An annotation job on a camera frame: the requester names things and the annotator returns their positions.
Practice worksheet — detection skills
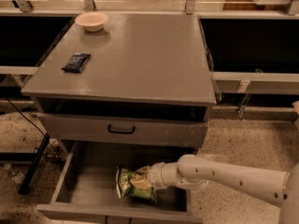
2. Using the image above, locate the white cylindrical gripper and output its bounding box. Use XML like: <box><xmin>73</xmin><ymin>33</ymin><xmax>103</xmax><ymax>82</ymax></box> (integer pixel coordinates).
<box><xmin>130</xmin><ymin>162</ymin><xmax>165</xmax><ymax>189</ymax></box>

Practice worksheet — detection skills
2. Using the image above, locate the green jalapeno chip bag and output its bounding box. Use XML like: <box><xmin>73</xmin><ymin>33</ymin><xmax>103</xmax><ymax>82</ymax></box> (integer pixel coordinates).
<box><xmin>115</xmin><ymin>166</ymin><xmax>157</xmax><ymax>203</ymax></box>

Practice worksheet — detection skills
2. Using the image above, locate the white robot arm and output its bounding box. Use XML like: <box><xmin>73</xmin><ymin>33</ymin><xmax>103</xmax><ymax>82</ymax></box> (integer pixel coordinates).
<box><xmin>131</xmin><ymin>154</ymin><xmax>299</xmax><ymax>224</ymax></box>

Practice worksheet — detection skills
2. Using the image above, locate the closed grey top drawer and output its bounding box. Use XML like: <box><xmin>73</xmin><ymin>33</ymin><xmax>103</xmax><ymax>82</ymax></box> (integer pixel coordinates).
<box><xmin>37</xmin><ymin>113</ymin><xmax>207</xmax><ymax>148</ymax></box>

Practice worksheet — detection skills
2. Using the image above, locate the open grey middle drawer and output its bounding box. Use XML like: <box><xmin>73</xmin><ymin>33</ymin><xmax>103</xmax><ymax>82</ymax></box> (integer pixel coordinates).
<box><xmin>37</xmin><ymin>142</ymin><xmax>203</xmax><ymax>224</ymax></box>

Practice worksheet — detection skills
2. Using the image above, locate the grey drawer cabinet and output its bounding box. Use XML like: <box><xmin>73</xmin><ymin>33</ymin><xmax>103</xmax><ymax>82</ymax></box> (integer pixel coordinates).
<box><xmin>20</xmin><ymin>12</ymin><xmax>218</xmax><ymax>163</ymax></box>

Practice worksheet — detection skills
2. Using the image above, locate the dark blue snack bag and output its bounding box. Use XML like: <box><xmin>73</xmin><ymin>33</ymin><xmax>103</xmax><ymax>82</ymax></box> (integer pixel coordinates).
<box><xmin>62</xmin><ymin>53</ymin><xmax>91</xmax><ymax>74</ymax></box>

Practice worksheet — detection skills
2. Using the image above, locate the black table leg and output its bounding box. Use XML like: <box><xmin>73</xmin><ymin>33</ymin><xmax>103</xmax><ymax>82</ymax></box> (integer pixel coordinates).
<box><xmin>18</xmin><ymin>133</ymin><xmax>50</xmax><ymax>195</ymax></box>

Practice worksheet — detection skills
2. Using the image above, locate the clear plastic bottle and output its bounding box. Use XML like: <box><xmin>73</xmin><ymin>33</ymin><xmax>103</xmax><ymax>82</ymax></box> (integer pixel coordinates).
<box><xmin>4</xmin><ymin>163</ymin><xmax>25</xmax><ymax>185</ymax></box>

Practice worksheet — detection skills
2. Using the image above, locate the cream round bowl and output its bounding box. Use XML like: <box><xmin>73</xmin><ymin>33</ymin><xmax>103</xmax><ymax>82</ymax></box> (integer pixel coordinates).
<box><xmin>75</xmin><ymin>11</ymin><xmax>108</xmax><ymax>32</ymax></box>

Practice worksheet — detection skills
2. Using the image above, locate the black drawer handle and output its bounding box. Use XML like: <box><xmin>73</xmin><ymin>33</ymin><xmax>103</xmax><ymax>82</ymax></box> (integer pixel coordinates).
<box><xmin>107</xmin><ymin>124</ymin><xmax>135</xmax><ymax>134</ymax></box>

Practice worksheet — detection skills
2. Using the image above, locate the black cable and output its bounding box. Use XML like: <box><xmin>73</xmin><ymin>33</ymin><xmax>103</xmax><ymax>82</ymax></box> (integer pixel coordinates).
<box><xmin>0</xmin><ymin>75</ymin><xmax>64</xmax><ymax>163</ymax></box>

